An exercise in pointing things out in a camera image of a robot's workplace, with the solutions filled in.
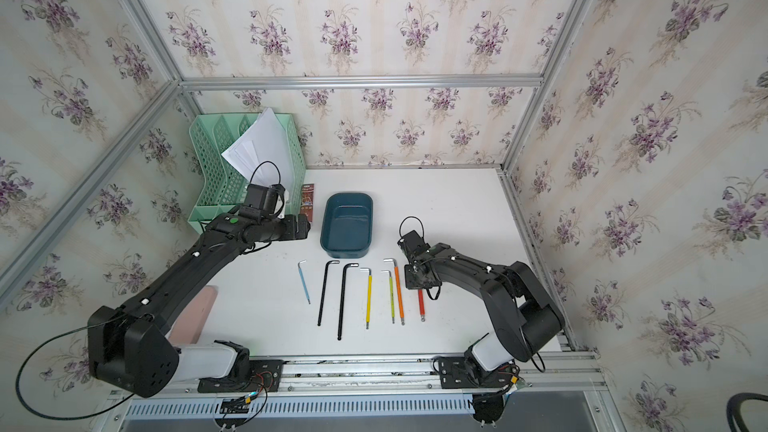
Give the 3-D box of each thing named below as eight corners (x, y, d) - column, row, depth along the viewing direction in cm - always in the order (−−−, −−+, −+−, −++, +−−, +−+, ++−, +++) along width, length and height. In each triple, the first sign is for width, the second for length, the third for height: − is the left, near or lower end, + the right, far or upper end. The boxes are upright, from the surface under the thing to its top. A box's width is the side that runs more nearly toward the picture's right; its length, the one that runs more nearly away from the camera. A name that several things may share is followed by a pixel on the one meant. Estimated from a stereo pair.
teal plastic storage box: (320, 258, 96) (317, 249, 92) (329, 202, 111) (327, 192, 107) (371, 258, 96) (371, 249, 92) (373, 202, 111) (373, 192, 107)
